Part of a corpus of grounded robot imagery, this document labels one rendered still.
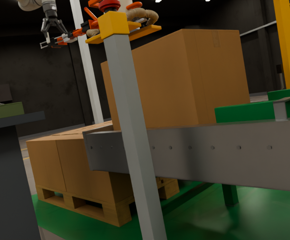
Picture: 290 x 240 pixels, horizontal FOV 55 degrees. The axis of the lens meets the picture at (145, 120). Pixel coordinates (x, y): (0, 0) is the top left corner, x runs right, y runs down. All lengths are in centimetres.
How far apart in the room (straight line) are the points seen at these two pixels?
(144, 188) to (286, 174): 42
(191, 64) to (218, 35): 24
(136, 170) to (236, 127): 34
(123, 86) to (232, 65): 61
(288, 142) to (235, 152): 16
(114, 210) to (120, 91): 99
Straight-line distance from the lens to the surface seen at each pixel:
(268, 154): 84
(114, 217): 177
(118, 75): 89
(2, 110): 134
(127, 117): 88
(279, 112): 83
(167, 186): 200
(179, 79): 111
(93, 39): 162
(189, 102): 109
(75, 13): 548
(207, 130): 91
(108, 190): 172
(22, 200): 148
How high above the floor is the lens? 72
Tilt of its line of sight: 4 degrees down
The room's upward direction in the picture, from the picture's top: 11 degrees counter-clockwise
